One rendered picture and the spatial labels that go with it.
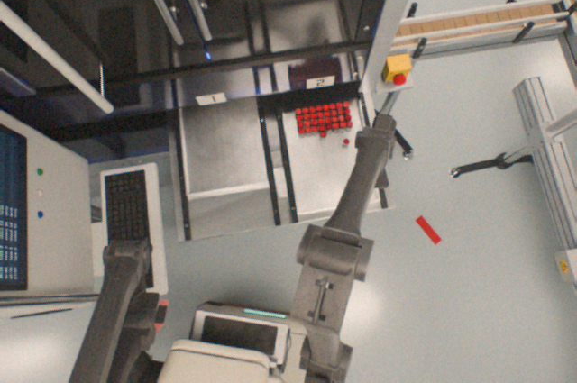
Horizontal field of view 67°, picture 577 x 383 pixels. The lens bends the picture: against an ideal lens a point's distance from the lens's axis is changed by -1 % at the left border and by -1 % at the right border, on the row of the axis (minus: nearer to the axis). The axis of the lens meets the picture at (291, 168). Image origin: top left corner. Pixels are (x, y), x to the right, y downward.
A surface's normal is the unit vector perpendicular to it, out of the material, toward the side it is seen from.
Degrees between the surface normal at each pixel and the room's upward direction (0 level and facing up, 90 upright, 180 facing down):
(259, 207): 0
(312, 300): 11
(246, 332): 0
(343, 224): 41
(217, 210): 0
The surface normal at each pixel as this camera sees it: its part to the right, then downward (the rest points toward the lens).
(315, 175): -0.02, -0.25
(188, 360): 0.08, -0.83
